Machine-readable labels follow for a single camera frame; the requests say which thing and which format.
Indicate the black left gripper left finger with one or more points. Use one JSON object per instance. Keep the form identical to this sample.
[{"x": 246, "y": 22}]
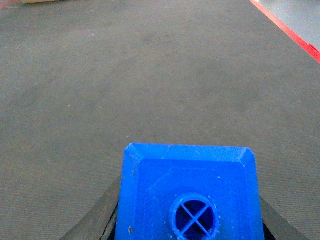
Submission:
[{"x": 100, "y": 222}]

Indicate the blue rectangular plastic block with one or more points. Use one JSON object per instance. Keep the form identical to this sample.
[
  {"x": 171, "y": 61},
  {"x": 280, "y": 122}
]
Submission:
[{"x": 188, "y": 192}]

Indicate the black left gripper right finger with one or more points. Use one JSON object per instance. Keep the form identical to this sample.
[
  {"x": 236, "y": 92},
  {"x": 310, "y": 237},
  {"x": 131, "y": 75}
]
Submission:
[{"x": 276, "y": 227}]

